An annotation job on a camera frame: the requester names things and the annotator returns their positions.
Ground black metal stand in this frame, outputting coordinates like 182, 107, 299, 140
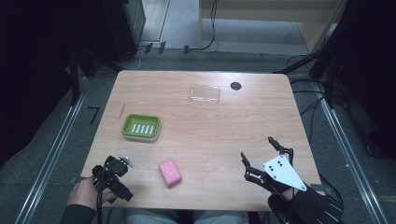
274, 36, 344, 110
66, 46, 125, 106

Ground green soap dish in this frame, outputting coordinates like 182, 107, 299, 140
120, 113, 163, 143

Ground black floor cables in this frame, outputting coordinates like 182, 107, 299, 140
288, 52, 328, 146

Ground row of floor plugs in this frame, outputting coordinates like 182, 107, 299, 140
143, 40, 191, 56

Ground person's right hand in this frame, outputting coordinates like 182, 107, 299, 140
267, 182, 346, 224

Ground metal floor rail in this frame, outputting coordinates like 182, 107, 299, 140
314, 82, 390, 224
14, 76, 90, 224

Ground person's legs in jeans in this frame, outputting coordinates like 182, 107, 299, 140
121, 207, 250, 224

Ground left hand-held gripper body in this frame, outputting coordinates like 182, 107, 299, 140
92, 154, 134, 203

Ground light wooden furniture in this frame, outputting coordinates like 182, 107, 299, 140
199, 0, 348, 53

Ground black cabinet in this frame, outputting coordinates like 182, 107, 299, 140
101, 0, 148, 63

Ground clear plastic container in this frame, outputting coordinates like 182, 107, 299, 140
189, 84, 221, 105

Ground black hanging cable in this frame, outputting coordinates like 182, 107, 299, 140
190, 0, 219, 52

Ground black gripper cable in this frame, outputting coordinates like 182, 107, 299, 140
95, 183, 106, 224

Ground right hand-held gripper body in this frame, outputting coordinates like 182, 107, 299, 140
261, 154, 308, 195

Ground person's left hand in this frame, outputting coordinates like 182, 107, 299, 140
66, 175, 119, 212

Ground pink soap bar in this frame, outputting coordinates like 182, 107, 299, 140
158, 159, 183, 189

